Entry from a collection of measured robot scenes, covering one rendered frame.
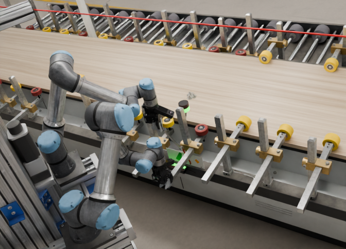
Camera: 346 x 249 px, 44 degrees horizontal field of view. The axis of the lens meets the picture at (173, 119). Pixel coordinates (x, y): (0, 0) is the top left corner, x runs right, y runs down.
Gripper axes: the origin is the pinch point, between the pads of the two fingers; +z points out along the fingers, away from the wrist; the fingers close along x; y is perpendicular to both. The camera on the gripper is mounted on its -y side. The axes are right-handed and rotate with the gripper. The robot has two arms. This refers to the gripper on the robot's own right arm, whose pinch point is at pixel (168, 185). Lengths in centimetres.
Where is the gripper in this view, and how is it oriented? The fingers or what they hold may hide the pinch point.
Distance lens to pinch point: 245.4
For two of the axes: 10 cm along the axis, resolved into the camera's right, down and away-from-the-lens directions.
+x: 8.4, 1.9, -5.2
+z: 1.9, 7.8, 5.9
